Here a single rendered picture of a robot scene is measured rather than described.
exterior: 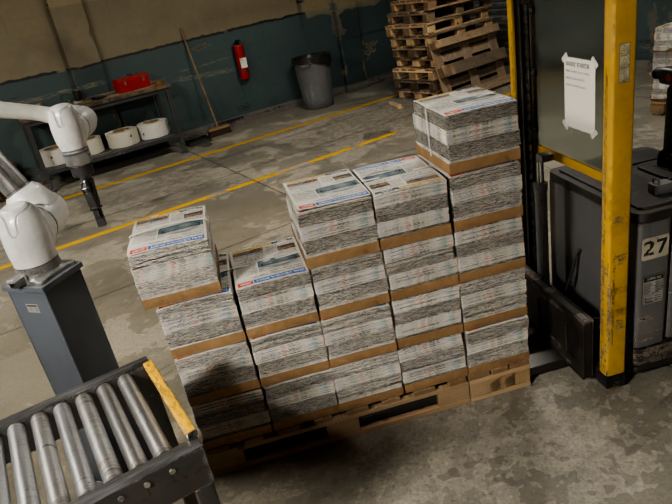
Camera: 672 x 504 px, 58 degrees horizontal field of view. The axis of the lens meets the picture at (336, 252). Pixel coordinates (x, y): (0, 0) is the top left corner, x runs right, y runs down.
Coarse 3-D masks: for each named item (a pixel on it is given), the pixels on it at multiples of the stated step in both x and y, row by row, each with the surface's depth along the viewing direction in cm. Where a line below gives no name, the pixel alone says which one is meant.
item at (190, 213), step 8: (192, 208) 244; (200, 208) 242; (152, 216) 243; (160, 216) 240; (168, 216) 239; (176, 216) 237; (184, 216) 236; (192, 216) 234; (200, 216) 232; (208, 216) 247; (136, 224) 237; (144, 224) 235; (152, 224) 234; (160, 224) 232; (208, 224) 237
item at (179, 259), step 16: (192, 224) 226; (144, 240) 219; (160, 240) 216; (176, 240) 214; (192, 240) 212; (208, 240) 214; (128, 256) 209; (144, 256) 210; (160, 256) 211; (176, 256) 213; (192, 256) 215; (208, 256) 216; (144, 272) 213; (160, 272) 214; (176, 272) 216; (192, 272) 217; (208, 272) 219; (144, 288) 216; (160, 288) 217; (176, 288) 218
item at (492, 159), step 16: (416, 144) 254; (432, 160) 239; (480, 160) 224; (496, 160) 225; (512, 208) 234; (464, 224) 233; (480, 224) 234; (480, 272) 242; (496, 272) 244; (480, 320) 252; (496, 320) 254; (528, 352) 264; (480, 368) 262
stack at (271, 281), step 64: (256, 256) 247; (384, 256) 232; (448, 256) 238; (192, 320) 224; (256, 320) 230; (320, 320) 238; (384, 320) 242; (448, 320) 249; (192, 384) 235; (320, 384) 249; (384, 384) 255; (448, 384) 263
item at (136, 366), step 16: (128, 368) 192; (144, 368) 193; (96, 384) 187; (112, 384) 189; (144, 384) 195; (48, 400) 184; (64, 400) 182; (96, 400) 188; (16, 416) 179; (48, 416) 181; (0, 432) 175; (32, 432) 180; (32, 448) 181
